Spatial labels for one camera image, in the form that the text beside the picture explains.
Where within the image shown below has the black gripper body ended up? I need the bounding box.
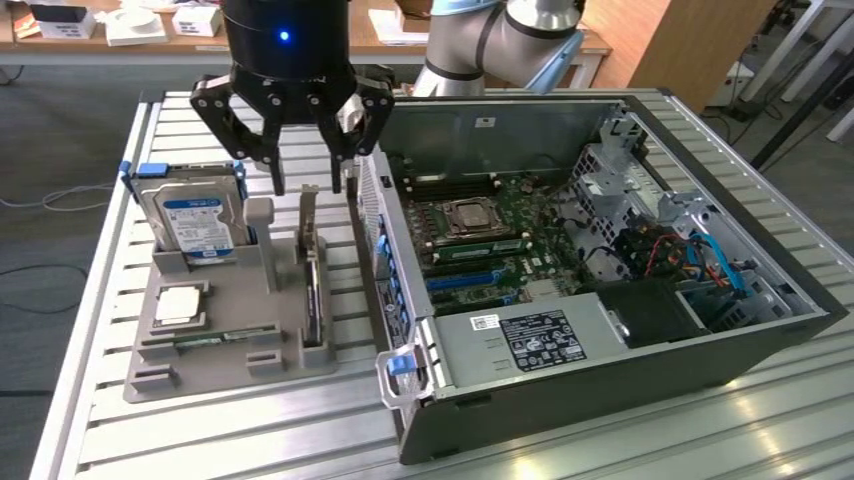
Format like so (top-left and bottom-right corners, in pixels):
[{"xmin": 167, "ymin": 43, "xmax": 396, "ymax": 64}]
[{"xmin": 223, "ymin": 0, "xmax": 362, "ymax": 124}]

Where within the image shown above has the black graphics card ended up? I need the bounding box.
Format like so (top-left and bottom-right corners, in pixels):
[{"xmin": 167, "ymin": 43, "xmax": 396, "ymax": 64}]
[{"xmin": 292, "ymin": 183, "xmax": 330, "ymax": 347}]

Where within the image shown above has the white printed carton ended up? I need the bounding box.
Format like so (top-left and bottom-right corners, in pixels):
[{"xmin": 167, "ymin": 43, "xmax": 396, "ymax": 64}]
[{"xmin": 171, "ymin": 5, "xmax": 225, "ymax": 38}]

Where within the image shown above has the white paper stack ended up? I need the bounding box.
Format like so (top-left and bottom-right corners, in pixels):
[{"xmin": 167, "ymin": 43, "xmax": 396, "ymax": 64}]
[{"xmin": 367, "ymin": 7, "xmax": 434, "ymax": 47}]

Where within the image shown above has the hard disk with blue caddy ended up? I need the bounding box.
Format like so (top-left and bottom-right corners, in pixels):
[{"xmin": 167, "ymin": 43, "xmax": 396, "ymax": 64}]
[{"xmin": 117, "ymin": 158, "xmax": 249, "ymax": 266}]

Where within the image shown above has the white square round-topped box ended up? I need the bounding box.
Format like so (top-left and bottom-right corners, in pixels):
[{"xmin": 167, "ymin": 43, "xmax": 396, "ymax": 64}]
[{"xmin": 104, "ymin": 7, "xmax": 167, "ymax": 48}]

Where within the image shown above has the silver CPU chip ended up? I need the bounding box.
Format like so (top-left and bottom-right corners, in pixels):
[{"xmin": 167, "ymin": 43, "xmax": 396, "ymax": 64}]
[
  {"xmin": 458, "ymin": 202, "xmax": 494, "ymax": 227},
  {"xmin": 152, "ymin": 287, "xmax": 205, "ymax": 326}
]

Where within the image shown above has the metal CPU socket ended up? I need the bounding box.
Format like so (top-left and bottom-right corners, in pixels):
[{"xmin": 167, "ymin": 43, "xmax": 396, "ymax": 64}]
[{"xmin": 443, "ymin": 197, "xmax": 510, "ymax": 240}]

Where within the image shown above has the wooden desk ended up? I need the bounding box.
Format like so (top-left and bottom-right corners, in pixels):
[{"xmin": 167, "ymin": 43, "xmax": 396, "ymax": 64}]
[{"xmin": 0, "ymin": 0, "xmax": 614, "ymax": 69}]

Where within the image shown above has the green RAM stick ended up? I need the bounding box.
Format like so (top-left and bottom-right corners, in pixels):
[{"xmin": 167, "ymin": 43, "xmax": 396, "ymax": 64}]
[
  {"xmin": 171, "ymin": 327, "xmax": 279, "ymax": 349},
  {"xmin": 434, "ymin": 238, "xmax": 526, "ymax": 263}
]

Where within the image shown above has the white box with black top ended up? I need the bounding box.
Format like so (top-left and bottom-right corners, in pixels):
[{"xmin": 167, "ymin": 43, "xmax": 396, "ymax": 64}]
[{"xmin": 31, "ymin": 3, "xmax": 96, "ymax": 40}]

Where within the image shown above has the green motherboard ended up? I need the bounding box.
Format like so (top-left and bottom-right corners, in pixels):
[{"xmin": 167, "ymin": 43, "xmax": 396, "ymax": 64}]
[{"xmin": 392, "ymin": 164, "xmax": 602, "ymax": 319}]

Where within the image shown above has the blue expansion slot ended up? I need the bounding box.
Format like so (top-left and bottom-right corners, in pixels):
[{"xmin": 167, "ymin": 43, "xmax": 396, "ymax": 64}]
[{"xmin": 426, "ymin": 269, "xmax": 507, "ymax": 292}]

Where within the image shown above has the brown book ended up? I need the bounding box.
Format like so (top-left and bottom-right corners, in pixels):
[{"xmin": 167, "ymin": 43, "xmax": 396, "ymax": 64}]
[{"xmin": 11, "ymin": 7, "xmax": 43, "ymax": 40}]

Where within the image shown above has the perforated metal drive cage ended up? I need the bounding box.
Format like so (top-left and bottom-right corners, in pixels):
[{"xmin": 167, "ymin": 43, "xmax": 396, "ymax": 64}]
[{"xmin": 571, "ymin": 142, "xmax": 675, "ymax": 281}]

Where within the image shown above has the grey parts rack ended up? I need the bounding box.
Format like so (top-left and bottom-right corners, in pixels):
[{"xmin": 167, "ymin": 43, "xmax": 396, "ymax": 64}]
[{"xmin": 123, "ymin": 197, "xmax": 343, "ymax": 405}]

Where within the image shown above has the wooden cabinet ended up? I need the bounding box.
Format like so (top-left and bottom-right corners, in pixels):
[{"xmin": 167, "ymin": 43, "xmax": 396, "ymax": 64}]
[{"xmin": 590, "ymin": 0, "xmax": 781, "ymax": 115}]

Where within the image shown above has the grey power supply unit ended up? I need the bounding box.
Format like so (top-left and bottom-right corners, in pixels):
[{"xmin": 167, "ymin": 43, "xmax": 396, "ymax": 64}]
[{"xmin": 426, "ymin": 292, "xmax": 632, "ymax": 392}]

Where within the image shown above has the white floor box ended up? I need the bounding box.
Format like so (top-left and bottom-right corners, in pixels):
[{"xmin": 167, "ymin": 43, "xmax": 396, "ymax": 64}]
[{"xmin": 723, "ymin": 62, "xmax": 757, "ymax": 104}]

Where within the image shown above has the black open PC case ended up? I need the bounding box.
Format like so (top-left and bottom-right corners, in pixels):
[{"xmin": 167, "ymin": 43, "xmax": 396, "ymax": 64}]
[{"xmin": 346, "ymin": 88, "xmax": 850, "ymax": 466}]

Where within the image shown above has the metal disk bay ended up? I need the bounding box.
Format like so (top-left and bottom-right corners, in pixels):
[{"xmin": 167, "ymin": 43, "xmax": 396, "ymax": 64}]
[{"xmin": 674, "ymin": 259, "xmax": 802, "ymax": 335}]

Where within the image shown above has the red wire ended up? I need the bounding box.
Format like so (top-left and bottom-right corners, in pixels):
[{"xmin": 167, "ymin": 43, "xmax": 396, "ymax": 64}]
[{"xmin": 647, "ymin": 233, "xmax": 692, "ymax": 275}]

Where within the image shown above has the blue SATA wire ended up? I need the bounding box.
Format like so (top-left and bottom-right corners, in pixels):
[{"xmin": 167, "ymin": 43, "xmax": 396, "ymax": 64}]
[{"xmin": 690, "ymin": 230, "xmax": 753, "ymax": 302}]

